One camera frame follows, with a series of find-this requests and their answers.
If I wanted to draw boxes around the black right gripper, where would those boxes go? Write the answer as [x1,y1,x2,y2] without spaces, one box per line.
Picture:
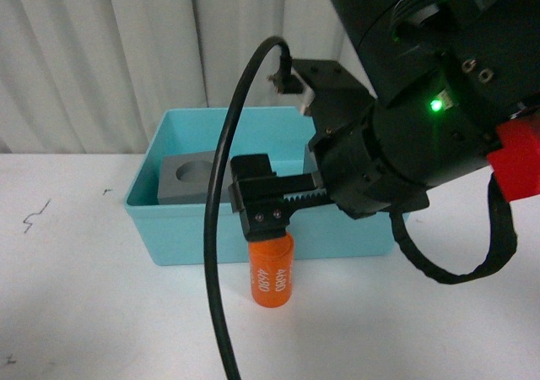
[229,100,500,242]

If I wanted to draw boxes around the orange cylinder with white numbers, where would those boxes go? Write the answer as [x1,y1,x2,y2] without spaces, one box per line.
[248,232,294,308]

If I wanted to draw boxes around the gray block with round hole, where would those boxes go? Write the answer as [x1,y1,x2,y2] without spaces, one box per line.
[157,151,214,205]

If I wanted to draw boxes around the light blue plastic box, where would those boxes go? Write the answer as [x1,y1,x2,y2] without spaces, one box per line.
[124,107,395,266]

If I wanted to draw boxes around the white pleated curtain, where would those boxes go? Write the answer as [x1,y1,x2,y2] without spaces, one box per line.
[1,0,362,153]

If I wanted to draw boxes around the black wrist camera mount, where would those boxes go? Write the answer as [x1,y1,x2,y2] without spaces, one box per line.
[268,58,375,135]

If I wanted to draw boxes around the black camera cable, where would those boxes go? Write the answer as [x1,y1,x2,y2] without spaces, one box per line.
[203,35,296,380]

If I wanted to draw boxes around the black sleeved gripper cable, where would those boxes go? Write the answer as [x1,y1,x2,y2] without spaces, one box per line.
[388,172,519,285]

